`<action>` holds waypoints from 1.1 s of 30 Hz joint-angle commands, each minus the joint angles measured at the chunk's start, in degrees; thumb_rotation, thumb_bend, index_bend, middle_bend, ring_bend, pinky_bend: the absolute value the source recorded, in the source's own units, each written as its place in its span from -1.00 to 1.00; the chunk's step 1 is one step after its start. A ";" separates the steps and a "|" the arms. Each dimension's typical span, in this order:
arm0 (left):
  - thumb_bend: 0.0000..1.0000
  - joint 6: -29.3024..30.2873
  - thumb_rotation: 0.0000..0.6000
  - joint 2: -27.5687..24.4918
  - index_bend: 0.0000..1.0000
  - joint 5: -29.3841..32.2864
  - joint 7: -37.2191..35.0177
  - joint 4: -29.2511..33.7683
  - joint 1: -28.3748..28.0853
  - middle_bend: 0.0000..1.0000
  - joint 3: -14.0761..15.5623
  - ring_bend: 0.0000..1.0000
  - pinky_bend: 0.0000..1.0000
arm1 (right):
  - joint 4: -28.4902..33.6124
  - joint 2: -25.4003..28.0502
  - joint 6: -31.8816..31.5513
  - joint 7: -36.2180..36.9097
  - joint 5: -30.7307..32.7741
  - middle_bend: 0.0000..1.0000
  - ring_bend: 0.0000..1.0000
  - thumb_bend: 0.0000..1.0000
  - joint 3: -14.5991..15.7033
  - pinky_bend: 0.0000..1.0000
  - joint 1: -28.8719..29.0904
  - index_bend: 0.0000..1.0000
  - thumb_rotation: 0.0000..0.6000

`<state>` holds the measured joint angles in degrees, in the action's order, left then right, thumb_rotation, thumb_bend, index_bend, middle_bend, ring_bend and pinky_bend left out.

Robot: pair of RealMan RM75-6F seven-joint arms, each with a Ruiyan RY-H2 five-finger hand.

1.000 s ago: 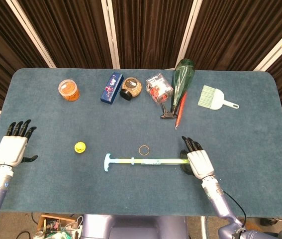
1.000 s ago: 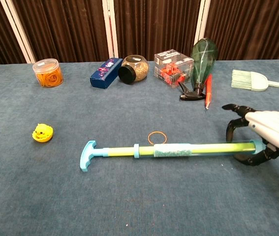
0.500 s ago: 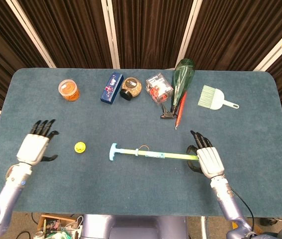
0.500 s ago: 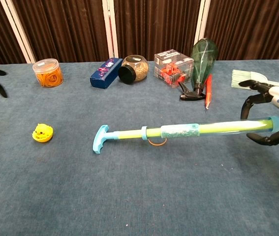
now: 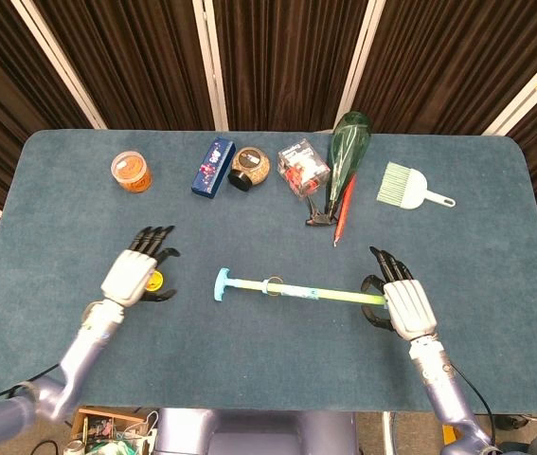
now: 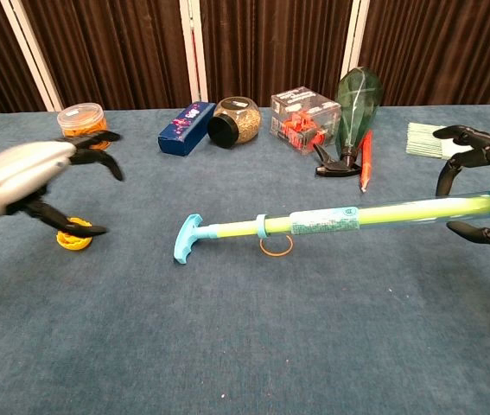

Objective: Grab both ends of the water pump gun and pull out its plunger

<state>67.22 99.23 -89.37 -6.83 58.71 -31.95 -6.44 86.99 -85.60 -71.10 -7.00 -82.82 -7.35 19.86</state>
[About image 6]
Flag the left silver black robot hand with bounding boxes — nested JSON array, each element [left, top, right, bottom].
[[0, 130, 124, 243]]

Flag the clear yellow-green plastic pump tube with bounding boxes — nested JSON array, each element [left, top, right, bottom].
[[255, 188, 490, 239]]

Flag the clear jar of orange snacks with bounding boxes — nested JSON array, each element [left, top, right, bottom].
[[56, 102, 110, 150]]

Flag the green white silicone brush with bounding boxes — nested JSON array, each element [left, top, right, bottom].
[[404, 121, 455, 161]]

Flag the red pen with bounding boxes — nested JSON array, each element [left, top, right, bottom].
[[359, 128, 375, 194]]

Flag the green spray bottle black trigger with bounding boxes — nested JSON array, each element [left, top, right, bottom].
[[313, 66, 385, 179]]

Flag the dark blue rectangular box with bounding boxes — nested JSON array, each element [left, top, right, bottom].
[[156, 101, 218, 156]]

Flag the clear cube box red puzzle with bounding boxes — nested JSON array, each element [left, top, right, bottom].
[[269, 85, 343, 153]]

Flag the round glass jar black lid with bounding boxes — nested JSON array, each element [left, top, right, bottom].
[[207, 96, 262, 150]]

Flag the tan rubber band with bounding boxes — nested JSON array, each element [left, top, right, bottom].
[[259, 235, 293, 258]]

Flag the brown folding screen white frames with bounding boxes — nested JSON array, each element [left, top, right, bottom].
[[0, 0, 490, 125]]

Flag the blue felt table cover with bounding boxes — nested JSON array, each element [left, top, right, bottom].
[[0, 103, 490, 415]]

